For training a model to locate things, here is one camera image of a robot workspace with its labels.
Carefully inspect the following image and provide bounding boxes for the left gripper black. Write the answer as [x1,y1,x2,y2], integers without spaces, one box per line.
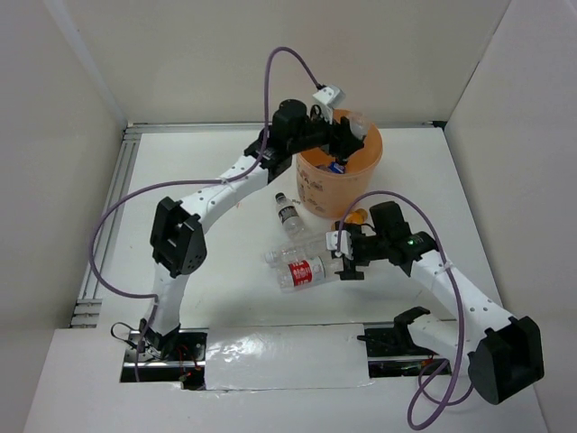
[288,106,363,161]

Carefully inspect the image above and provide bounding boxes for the Pocari Sweat blue label bottle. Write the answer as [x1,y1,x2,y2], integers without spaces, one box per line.
[316,159,355,175]

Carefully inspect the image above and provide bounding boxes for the red label bottle red cap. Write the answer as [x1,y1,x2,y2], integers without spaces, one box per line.
[277,253,343,293]

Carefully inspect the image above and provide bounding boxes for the black label bottle black cap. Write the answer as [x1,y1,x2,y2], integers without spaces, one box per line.
[336,112,370,166]

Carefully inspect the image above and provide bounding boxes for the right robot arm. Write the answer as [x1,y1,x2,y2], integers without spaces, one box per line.
[325,201,545,405]

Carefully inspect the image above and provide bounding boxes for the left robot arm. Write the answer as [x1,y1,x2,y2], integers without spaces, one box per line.
[140,99,370,360]

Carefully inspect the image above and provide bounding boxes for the peach capybara plastic bin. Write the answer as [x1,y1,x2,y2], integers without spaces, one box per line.
[296,123,383,219]

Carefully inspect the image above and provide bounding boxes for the clear bottle white cap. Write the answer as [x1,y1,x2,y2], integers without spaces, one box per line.
[263,233,327,267]

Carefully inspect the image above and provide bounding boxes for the orange juice bottle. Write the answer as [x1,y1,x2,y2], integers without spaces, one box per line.
[331,207,374,231]

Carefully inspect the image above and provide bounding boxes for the small black label bottle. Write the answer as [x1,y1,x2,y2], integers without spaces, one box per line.
[275,192,306,239]

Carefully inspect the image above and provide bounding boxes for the white taped cover sheet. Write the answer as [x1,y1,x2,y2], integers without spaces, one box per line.
[205,324,371,392]

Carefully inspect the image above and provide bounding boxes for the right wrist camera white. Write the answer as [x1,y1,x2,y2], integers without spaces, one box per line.
[325,230,353,260]

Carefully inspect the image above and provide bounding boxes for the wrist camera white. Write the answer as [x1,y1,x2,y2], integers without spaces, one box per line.
[313,85,346,110]
[325,230,353,260]

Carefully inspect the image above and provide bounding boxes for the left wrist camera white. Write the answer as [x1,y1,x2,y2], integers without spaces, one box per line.
[313,85,346,110]

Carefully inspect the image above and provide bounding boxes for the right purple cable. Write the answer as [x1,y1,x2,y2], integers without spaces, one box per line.
[336,190,476,429]

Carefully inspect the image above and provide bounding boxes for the purple cable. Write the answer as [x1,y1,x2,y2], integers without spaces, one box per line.
[336,190,476,429]
[91,46,324,362]

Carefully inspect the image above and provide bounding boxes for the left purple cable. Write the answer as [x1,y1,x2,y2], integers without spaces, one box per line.
[91,46,324,362]

